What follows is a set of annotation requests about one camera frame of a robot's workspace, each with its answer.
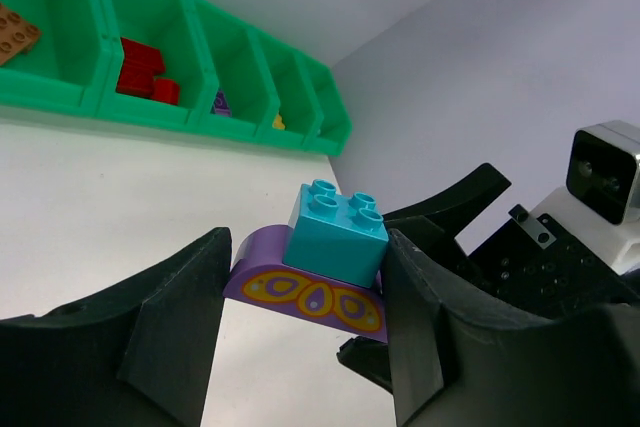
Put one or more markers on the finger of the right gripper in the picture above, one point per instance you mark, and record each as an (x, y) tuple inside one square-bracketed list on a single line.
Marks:
[(367, 358)]

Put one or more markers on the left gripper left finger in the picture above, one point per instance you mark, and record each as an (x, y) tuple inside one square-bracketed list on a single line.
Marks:
[(138, 353)]

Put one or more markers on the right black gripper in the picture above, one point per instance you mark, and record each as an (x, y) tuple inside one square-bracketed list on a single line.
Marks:
[(530, 268)]

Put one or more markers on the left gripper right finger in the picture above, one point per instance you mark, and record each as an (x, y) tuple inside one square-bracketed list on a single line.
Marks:
[(460, 357)]

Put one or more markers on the small teal square lego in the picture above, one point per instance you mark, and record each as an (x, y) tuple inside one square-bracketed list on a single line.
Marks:
[(336, 236)]

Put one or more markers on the purple butterfly arch lego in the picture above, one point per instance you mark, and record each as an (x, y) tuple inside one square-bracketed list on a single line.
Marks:
[(260, 278)]

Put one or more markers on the yellow half-round lego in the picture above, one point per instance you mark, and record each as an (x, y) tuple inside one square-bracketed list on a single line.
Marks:
[(278, 123)]

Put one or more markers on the small red lego brick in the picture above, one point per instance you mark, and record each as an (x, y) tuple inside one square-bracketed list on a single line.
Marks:
[(166, 90)]

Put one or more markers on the brown lego plate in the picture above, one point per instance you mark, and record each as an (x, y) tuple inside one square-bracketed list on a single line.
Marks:
[(18, 36)]

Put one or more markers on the purple lego piece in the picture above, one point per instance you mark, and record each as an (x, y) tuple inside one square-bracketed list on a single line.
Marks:
[(220, 105)]

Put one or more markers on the green compartment bin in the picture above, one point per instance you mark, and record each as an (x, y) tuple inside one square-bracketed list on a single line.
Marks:
[(74, 67)]

